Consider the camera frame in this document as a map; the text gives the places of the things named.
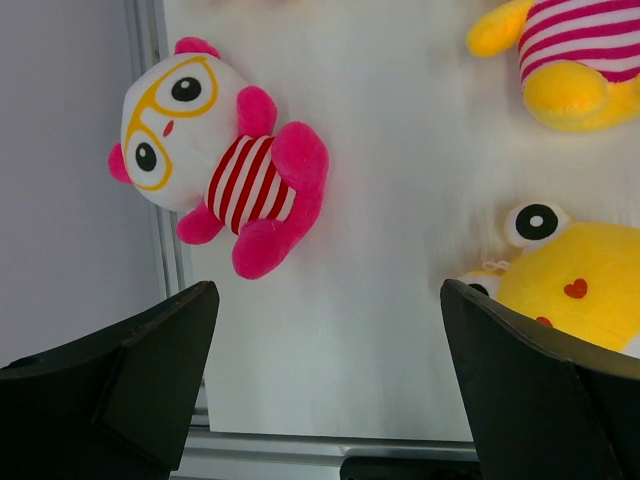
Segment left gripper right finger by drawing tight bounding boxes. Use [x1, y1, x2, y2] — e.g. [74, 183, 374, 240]
[440, 280, 639, 480]

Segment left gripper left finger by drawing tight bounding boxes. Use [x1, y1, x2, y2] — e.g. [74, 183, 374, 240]
[1, 281, 220, 479]

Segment pink plush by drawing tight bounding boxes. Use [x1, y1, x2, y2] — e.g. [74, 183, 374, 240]
[108, 37, 329, 280]

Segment yellow plush front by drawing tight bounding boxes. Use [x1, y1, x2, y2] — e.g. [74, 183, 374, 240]
[459, 202, 639, 357]

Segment yellow plush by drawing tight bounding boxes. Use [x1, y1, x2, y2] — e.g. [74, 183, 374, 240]
[466, 0, 639, 132]
[459, 202, 639, 357]

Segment yellow plush centre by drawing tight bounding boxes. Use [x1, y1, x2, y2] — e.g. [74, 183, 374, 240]
[466, 0, 639, 132]

